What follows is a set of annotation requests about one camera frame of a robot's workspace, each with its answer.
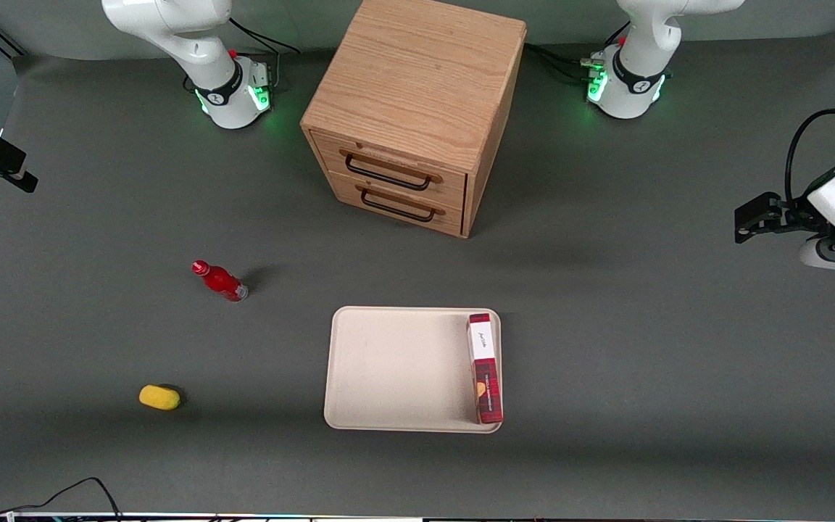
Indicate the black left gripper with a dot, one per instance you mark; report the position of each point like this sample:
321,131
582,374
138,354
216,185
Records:
782,215

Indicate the red coke bottle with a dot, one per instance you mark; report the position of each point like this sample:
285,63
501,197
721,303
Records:
220,281

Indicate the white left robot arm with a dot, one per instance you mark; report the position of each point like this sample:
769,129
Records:
635,87

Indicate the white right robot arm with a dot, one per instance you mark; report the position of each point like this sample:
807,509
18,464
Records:
200,43

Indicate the beige plastic tray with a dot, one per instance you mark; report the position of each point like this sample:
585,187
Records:
396,370

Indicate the yellow sponge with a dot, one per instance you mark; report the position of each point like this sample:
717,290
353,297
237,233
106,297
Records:
159,397

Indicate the wooden drawer front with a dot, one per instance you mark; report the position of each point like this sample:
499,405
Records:
343,190
454,192

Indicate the red tartan shortbread box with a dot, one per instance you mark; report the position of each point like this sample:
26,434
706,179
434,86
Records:
486,370

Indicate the wooden drawer cabinet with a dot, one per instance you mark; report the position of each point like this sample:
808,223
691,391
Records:
417,65

